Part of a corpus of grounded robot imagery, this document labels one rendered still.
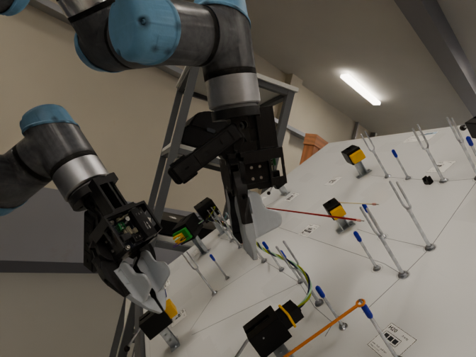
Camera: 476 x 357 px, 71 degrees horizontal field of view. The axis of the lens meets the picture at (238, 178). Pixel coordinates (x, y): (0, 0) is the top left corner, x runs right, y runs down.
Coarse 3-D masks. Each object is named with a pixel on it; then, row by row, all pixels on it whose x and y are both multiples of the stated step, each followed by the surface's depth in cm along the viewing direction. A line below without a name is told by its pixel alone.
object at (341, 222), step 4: (332, 200) 80; (336, 200) 78; (324, 204) 81; (328, 204) 80; (332, 204) 78; (336, 204) 77; (340, 204) 77; (324, 208) 81; (328, 208) 78; (332, 208) 77; (328, 212) 79; (336, 220) 79; (340, 220) 81; (344, 220) 81; (340, 224) 81; (344, 224) 81; (348, 224) 79; (352, 224) 80; (340, 228) 81; (344, 228) 80; (340, 232) 79
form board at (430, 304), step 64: (448, 128) 95; (320, 192) 109; (384, 192) 85; (448, 192) 69; (192, 256) 127; (320, 256) 76; (384, 256) 63; (448, 256) 54; (192, 320) 84; (320, 320) 58; (384, 320) 50; (448, 320) 44
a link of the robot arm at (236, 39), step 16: (208, 0) 43; (224, 0) 43; (240, 0) 44; (224, 16) 42; (240, 16) 44; (224, 32) 42; (240, 32) 44; (224, 48) 43; (240, 48) 44; (208, 64) 45; (224, 64) 44; (240, 64) 44
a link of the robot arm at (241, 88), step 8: (208, 80) 46; (216, 80) 45; (224, 80) 44; (232, 80) 44; (240, 80) 44; (248, 80) 45; (256, 80) 47; (208, 88) 46; (216, 88) 45; (224, 88) 45; (232, 88) 44; (240, 88) 45; (248, 88) 45; (256, 88) 46; (208, 96) 47; (216, 96) 45; (224, 96) 45; (232, 96) 45; (240, 96) 45; (248, 96) 45; (256, 96) 46; (208, 104) 47; (216, 104) 46; (224, 104) 45; (232, 104) 45; (240, 104) 45; (248, 104) 46; (256, 104) 48
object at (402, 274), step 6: (366, 216) 54; (372, 216) 53; (372, 228) 55; (378, 228) 53; (378, 234) 55; (384, 240) 54; (390, 252) 55; (396, 264) 55; (402, 270) 56; (402, 276) 56
